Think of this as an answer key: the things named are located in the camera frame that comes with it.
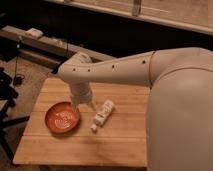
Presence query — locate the black cable with plug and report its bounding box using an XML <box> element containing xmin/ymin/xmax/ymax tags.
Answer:
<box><xmin>12</xmin><ymin>35</ymin><xmax>26</xmax><ymax>86</ymax></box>

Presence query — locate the black chair base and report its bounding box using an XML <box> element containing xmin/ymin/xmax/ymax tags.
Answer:
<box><xmin>0</xmin><ymin>67</ymin><xmax>29</xmax><ymax>161</ymax></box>

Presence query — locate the wooden table board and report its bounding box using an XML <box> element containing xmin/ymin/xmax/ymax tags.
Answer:
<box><xmin>13</xmin><ymin>78</ymin><xmax>149</xmax><ymax>167</ymax></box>

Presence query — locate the wooden window sill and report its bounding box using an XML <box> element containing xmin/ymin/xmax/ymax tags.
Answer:
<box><xmin>45</xmin><ymin>0</ymin><xmax>213</xmax><ymax>36</ymax></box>

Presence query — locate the orange ceramic bowl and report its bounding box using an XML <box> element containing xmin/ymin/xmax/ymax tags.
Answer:
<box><xmin>45</xmin><ymin>101</ymin><xmax>80</xmax><ymax>134</ymax></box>

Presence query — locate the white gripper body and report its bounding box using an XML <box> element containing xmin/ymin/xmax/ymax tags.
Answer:
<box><xmin>69</xmin><ymin>83</ymin><xmax>92</xmax><ymax>104</ymax></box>

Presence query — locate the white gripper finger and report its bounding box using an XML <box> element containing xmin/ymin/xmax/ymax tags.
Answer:
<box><xmin>71</xmin><ymin>102</ymin><xmax>79</xmax><ymax>112</ymax></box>
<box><xmin>87</xmin><ymin>101</ymin><xmax>97</xmax><ymax>110</ymax></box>

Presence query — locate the small white box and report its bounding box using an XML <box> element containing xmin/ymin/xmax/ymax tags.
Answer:
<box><xmin>26</xmin><ymin>28</ymin><xmax>43</xmax><ymax>38</ymax></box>

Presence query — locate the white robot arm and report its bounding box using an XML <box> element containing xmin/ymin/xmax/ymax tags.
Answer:
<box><xmin>58</xmin><ymin>47</ymin><xmax>213</xmax><ymax>171</ymax></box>

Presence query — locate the white bottle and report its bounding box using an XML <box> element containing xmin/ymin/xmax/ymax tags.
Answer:
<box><xmin>90</xmin><ymin>100</ymin><xmax>115</xmax><ymax>132</ymax></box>

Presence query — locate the long wooden beam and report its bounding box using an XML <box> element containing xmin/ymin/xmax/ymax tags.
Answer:
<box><xmin>0</xmin><ymin>25</ymin><xmax>113</xmax><ymax>61</ymax></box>

